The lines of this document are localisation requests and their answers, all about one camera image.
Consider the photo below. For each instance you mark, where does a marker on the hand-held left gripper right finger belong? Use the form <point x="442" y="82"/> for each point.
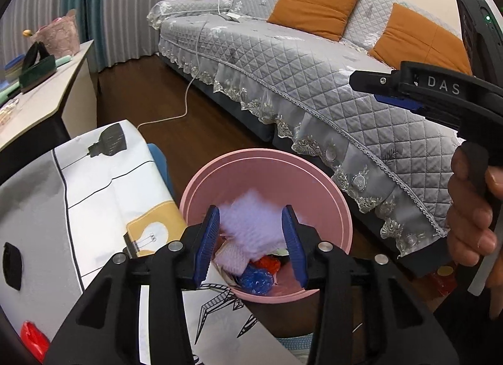
<point x="294" y="243"/>

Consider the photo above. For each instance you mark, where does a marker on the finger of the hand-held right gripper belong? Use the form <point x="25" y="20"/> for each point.
<point x="397" y="101"/>
<point x="377" y="80"/>

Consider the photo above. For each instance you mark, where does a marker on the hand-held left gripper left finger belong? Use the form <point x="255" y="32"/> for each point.
<point x="206" y="239"/>

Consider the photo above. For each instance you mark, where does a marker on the white foam net sleeve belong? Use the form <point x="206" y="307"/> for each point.
<point x="234" y="259"/>

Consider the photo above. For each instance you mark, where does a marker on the red plastic wrapper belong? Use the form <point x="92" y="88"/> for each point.
<point x="267" y="263"/>
<point x="35" y="341"/>

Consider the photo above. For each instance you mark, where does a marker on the purple foam net sleeve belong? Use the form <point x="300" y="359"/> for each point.
<point x="251" y="223"/>

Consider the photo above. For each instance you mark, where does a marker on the blue plastic bag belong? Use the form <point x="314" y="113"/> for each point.
<point x="253" y="280"/>

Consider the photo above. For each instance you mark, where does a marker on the pink plastic bin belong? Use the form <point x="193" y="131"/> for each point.
<point x="243" y="176"/>

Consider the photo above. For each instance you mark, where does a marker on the person's right hand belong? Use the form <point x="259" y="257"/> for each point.
<point x="467" y="223"/>

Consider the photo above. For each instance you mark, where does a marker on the orange cushion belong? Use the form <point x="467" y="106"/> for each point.
<point x="314" y="7"/>
<point x="420" y="39"/>

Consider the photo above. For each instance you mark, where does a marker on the grey quilted sofa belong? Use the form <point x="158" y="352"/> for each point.
<point x="294" y="74"/>

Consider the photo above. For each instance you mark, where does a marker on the blue cloth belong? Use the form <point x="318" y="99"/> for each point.
<point x="161" y="168"/>

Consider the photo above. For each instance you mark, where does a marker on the light blue fabric item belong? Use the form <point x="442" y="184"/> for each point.
<point x="296" y="343"/>

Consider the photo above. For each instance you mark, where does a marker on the white printed tablecloth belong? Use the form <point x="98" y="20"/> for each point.
<point x="102" y="192"/>

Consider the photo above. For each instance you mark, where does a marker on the red plastic object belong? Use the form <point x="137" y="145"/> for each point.
<point x="444" y="282"/>

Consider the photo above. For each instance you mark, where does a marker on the grey table mat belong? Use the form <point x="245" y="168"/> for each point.
<point x="35" y="212"/>

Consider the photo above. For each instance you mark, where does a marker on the black elastic band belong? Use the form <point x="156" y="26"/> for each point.
<point x="11" y="267"/>

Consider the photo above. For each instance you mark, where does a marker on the white coffee table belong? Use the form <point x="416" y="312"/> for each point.
<point x="39" y="90"/>

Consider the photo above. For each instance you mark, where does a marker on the mint green sheet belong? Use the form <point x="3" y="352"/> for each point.
<point x="63" y="60"/>

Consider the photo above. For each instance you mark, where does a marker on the crumpled clear plastic film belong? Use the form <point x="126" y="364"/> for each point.
<point x="8" y="111"/>

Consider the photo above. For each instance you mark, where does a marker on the black bag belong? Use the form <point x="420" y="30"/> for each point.
<point x="35" y="55"/>

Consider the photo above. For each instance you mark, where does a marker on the pink lace basket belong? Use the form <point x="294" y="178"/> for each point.
<point x="59" y="35"/>

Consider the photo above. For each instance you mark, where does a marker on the stacked coloured plastic bowls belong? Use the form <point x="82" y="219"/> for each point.
<point x="13" y="68"/>

